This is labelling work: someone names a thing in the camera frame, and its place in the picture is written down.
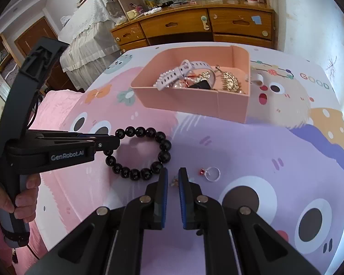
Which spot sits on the white lace cover cloth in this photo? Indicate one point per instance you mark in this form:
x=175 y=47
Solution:
x=86 y=34

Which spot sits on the wide wooden desk drawer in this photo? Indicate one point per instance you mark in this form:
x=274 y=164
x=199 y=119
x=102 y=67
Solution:
x=154 y=25

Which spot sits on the clear plastic bag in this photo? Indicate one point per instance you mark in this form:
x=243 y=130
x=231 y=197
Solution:
x=121 y=20

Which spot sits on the pink storage box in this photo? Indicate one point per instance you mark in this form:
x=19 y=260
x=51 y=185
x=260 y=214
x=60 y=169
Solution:
x=189 y=103

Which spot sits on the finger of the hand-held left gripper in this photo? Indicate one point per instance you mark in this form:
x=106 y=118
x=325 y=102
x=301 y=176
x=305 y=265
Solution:
x=74 y=134
x=109 y=144

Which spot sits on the person's left hand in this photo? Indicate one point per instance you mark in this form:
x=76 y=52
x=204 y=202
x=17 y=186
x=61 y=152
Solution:
x=28 y=197

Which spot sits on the wooden cabinet door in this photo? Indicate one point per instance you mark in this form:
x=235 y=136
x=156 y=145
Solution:
x=240 y=40

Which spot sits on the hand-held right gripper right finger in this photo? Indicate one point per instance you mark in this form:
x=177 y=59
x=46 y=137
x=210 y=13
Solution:
x=183 y=194

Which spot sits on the crumpled white tissue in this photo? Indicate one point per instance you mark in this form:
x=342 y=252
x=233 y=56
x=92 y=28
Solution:
x=151 y=11

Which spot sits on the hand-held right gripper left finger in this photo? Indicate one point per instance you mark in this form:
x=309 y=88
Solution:
x=163 y=194

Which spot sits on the wooden desk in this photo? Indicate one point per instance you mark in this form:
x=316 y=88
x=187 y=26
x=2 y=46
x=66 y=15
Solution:
x=189 y=7

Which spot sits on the wooden drawer blue sticker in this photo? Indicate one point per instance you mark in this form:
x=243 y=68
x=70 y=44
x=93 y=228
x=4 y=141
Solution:
x=232 y=23

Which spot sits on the white drawer safety lock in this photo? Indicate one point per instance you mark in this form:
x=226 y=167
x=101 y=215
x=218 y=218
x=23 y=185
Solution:
x=205 y=23

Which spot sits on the brown wooden door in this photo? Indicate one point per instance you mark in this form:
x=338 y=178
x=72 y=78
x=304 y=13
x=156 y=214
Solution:
x=31 y=37

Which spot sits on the small pink stud earring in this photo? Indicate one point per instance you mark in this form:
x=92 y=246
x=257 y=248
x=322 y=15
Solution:
x=175 y=182

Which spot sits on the cartoon printed tablecloth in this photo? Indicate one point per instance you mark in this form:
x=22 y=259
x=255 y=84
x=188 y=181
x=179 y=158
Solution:
x=246 y=149

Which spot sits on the glass pen jar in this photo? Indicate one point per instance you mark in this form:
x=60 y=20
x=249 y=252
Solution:
x=151 y=1

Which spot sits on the brown wooden wardrobe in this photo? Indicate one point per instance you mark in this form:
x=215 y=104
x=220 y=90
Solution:
x=1 y=63

